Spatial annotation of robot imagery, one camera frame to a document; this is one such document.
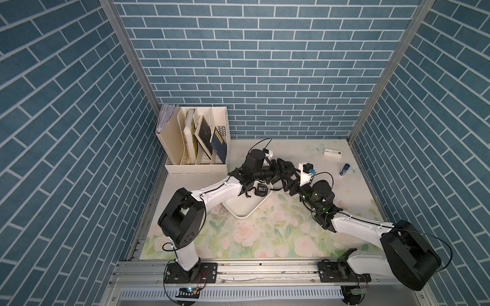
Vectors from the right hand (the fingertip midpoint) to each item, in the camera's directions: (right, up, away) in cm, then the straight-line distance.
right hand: (288, 172), depth 81 cm
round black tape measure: (-11, -10, +14) cm, 21 cm away
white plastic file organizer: (-36, +29, +24) cm, 52 cm away
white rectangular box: (+32, +9, +31) cm, 46 cm away
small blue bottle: (+33, +2, +17) cm, 38 cm away
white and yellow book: (-45, +19, +8) cm, 50 cm away
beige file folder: (-55, +18, +8) cm, 58 cm away
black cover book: (-42, +19, +18) cm, 49 cm away
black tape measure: (-2, +2, -2) cm, 4 cm away
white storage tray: (-20, -18, +11) cm, 29 cm away
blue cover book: (-35, +13, +25) cm, 45 cm away
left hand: (+3, 0, -3) cm, 4 cm away
